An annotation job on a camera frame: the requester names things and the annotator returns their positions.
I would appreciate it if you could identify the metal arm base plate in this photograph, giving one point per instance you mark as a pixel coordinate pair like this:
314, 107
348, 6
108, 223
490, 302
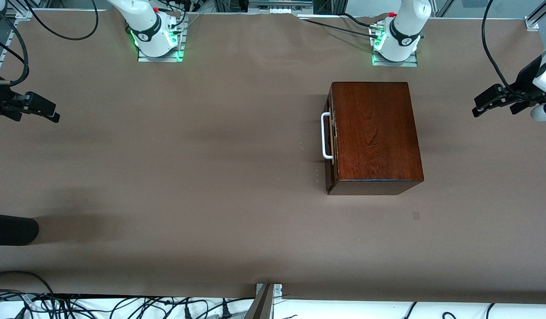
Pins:
410, 64
144, 59

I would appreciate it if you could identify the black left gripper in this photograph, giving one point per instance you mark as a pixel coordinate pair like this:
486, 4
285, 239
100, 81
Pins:
522, 84

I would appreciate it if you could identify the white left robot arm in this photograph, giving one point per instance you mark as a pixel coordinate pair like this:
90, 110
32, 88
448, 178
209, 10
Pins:
403, 40

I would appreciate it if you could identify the black padded pole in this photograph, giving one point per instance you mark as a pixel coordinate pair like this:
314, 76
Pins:
11, 229

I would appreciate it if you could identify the light wood drawer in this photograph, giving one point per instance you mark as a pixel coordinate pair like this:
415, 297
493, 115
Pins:
330, 98

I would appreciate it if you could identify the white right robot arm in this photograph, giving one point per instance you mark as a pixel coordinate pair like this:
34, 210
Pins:
151, 35

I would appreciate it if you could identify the aluminium frame rail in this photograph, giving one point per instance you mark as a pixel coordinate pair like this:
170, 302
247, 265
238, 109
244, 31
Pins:
5, 48
543, 11

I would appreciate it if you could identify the silver corner bracket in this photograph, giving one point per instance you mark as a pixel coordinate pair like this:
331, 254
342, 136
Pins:
277, 290
532, 24

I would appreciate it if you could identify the dark brown wooden cabinet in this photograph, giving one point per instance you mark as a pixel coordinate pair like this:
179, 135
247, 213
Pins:
379, 133

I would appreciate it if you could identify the dark aluminium profile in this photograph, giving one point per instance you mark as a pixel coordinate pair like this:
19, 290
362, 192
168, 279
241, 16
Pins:
259, 308

